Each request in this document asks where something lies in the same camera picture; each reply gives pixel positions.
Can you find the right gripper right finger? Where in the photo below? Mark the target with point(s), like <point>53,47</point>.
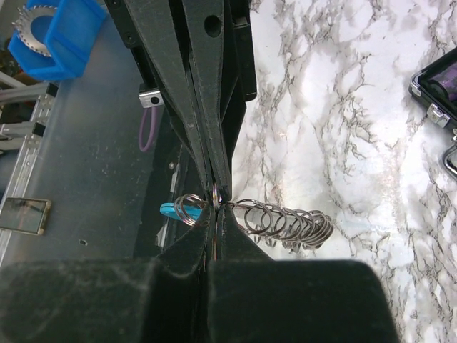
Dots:
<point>257,299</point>

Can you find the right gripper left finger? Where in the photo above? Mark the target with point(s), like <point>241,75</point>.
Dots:
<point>159,299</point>

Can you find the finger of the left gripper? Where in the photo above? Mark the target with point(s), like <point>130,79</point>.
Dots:
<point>163,31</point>
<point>205,25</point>

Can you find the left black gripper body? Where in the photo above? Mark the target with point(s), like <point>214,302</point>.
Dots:
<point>238,81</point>

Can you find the blue silver carabiner keyring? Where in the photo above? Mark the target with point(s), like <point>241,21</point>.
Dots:
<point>293,228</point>

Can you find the blue plastic bin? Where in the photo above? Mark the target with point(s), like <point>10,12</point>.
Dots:
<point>70,39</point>

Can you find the spare silver toothed disc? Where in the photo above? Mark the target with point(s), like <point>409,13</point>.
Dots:
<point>32,25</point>

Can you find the small framed mirror tile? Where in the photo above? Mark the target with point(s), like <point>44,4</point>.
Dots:
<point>26,216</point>

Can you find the black poker chip case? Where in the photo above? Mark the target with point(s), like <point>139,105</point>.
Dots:
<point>434,88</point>

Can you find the aluminium frame extrusion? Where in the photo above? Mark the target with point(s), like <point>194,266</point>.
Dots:
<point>24,138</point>

